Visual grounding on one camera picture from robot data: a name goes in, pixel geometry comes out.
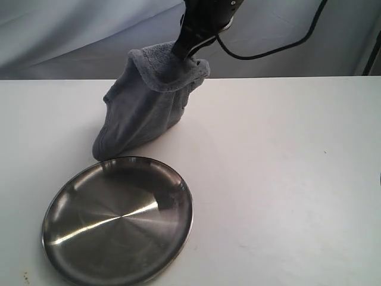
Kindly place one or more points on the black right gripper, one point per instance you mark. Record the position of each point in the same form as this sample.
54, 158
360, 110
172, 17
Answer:
201, 19

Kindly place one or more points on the grey blue fleece towel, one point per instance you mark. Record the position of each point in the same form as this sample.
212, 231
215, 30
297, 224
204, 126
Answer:
148, 98

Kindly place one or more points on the grey backdrop cloth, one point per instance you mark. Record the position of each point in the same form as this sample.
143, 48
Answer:
91, 39

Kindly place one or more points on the dark vertical stand pole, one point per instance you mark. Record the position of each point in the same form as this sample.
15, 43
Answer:
372, 57

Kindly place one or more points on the round stainless steel plate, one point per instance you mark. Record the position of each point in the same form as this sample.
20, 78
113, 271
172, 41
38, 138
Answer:
119, 222

